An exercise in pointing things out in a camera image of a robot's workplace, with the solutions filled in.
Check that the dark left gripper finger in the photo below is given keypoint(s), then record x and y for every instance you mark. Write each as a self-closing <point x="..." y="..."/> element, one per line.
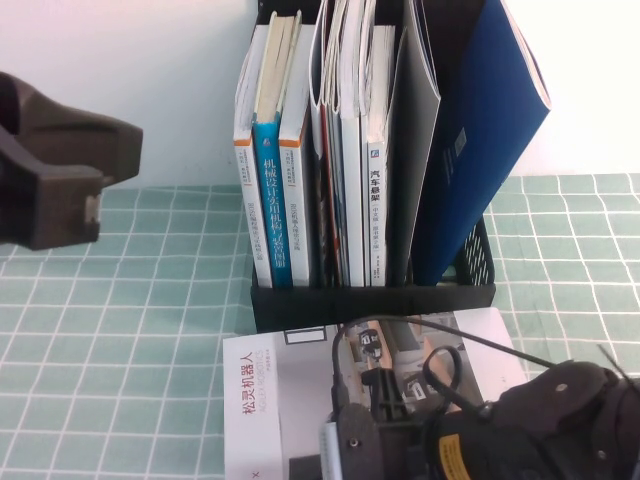
<point x="45" y="210"/>
<point x="90" y="142"/>

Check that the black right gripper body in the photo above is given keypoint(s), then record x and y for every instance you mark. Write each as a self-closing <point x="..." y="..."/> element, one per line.
<point x="405" y="455"/>

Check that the white AgileX robot brochure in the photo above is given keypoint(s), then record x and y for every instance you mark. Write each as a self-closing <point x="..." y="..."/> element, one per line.
<point x="260" y="390"/>

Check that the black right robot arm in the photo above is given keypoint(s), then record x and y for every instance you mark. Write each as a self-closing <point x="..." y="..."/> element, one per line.
<point x="550" y="425"/>

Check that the white book orange-banded spine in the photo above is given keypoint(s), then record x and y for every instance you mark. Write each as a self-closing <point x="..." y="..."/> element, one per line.
<point x="250" y="210"/>
<point x="295" y="200"/>

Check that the black plastic book holder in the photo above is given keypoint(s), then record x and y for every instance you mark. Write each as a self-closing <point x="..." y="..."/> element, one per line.
<point x="300" y="305"/>

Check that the blue spine mechanism book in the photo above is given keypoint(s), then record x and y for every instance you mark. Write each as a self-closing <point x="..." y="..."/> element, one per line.
<point x="272" y="200"/>

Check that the white car suspension book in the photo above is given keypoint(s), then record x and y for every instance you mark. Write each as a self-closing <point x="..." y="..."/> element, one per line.
<point x="377" y="200"/>

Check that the large blue cover book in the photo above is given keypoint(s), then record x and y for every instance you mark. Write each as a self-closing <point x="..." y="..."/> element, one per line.
<point x="475" y="150"/>

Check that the green checked tablecloth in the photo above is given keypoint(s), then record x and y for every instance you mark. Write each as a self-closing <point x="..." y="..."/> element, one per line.
<point x="125" y="350"/>

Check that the white curved cover magazine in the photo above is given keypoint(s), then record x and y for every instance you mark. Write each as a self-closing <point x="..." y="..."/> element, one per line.
<point x="316" y="75"/>

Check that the blue-grey thin magazine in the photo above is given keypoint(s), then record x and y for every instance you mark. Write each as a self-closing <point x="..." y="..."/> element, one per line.
<point x="340" y="225"/>

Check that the red-edged thin magazine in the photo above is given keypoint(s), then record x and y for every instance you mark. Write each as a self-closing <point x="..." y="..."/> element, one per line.
<point x="327" y="200"/>

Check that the white spine thick brochure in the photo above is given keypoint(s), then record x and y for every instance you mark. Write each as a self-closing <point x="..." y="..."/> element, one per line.
<point x="352" y="200"/>

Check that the dark grey cover magazine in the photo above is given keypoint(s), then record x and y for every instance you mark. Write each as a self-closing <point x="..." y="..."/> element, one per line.
<point x="410" y="150"/>

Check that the dark grey right wrist camera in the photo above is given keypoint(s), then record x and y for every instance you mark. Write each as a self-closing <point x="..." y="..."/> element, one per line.
<point x="357" y="450"/>

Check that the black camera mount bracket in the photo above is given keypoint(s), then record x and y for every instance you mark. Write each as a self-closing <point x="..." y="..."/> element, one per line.
<point x="385" y="395"/>

